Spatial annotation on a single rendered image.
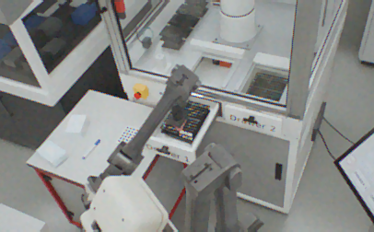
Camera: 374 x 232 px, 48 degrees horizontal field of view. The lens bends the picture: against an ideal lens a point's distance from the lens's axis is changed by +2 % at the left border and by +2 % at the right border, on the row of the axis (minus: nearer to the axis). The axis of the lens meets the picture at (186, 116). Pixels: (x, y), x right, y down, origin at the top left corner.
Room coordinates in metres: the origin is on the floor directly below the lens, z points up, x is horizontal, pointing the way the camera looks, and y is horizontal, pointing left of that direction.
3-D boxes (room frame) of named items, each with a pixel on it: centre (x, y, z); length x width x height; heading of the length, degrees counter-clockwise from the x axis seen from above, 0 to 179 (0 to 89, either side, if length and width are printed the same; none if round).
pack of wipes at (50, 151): (1.42, 0.72, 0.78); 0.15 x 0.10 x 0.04; 44
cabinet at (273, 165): (1.89, -0.36, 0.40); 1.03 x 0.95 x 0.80; 57
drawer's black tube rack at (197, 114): (1.41, 0.01, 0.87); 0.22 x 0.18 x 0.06; 147
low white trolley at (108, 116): (1.48, 0.45, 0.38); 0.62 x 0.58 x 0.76; 57
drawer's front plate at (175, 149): (1.24, 0.11, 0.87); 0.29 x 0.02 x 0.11; 57
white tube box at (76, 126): (1.57, 0.60, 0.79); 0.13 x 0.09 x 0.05; 167
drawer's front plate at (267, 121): (1.34, -0.32, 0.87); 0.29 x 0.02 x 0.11; 57
